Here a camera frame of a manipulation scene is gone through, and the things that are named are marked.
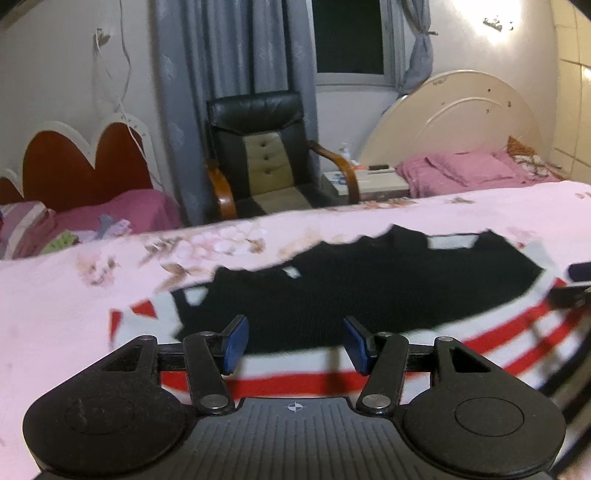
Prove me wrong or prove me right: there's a striped knit child sweater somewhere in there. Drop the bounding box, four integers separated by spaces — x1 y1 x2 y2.
109 226 590 408

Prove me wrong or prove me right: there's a floral brown pillow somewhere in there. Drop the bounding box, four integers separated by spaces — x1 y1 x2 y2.
506 136 554 179

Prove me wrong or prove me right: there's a pink floral bed sheet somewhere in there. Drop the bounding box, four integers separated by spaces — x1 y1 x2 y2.
1 181 590 479

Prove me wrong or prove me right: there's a magenta bed sheet left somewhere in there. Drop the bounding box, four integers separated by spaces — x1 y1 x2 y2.
35 189 182 253

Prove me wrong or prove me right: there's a pink folded blanket right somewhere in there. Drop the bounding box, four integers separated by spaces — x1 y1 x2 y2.
396 151 559 198

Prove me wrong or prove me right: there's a white bedside table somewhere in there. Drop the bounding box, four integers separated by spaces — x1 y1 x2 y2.
321 168 410 203

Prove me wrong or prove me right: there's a black leather armchair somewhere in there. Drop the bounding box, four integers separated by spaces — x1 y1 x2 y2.
206 91 360 220

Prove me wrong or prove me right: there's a cream round headboard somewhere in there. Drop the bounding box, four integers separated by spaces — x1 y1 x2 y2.
358 70 543 167

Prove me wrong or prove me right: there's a striped pink pillow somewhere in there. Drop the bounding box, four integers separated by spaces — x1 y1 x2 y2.
1 201 55 260

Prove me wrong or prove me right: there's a red heart-shaped headboard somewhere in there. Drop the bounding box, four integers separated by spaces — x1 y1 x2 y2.
1 113 163 212

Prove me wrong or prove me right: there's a grey centre curtain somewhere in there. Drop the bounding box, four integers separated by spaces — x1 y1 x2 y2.
152 1 318 226

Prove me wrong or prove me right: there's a grey tied right curtain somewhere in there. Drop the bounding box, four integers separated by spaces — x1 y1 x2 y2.
399 0 434 96

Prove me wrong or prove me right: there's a dark window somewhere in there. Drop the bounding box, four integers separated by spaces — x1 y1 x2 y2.
310 0 404 87

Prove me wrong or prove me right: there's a white hanging wall cable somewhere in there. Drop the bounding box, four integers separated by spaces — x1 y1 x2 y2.
91 0 160 186

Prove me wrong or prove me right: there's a wall lamp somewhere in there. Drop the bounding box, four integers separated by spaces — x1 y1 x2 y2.
483 16 515 33

